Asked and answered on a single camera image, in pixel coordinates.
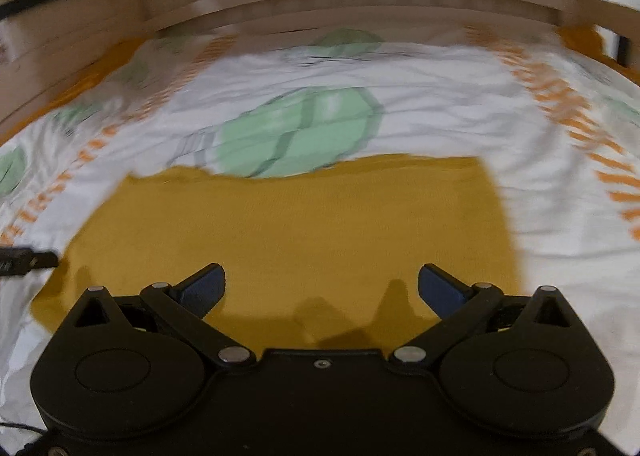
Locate mustard yellow knit garment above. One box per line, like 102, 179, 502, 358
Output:
30, 155, 521, 352

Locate white leaf-pattern bed cover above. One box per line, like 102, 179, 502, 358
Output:
1, 25, 639, 450

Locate beige wooden left rail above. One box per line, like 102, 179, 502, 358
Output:
1, 0, 145, 138

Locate beige wooden side rail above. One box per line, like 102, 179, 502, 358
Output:
579, 0, 639, 69

